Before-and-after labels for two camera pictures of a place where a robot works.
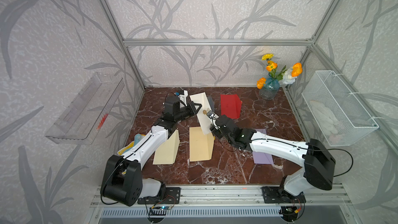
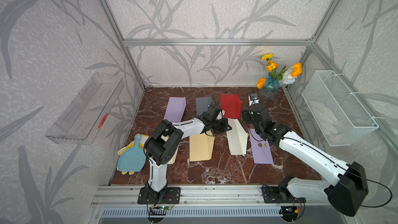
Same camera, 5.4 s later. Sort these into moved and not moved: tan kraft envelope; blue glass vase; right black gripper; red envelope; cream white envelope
Moved: right black gripper; cream white envelope
Not moved: red envelope; tan kraft envelope; blue glass vase
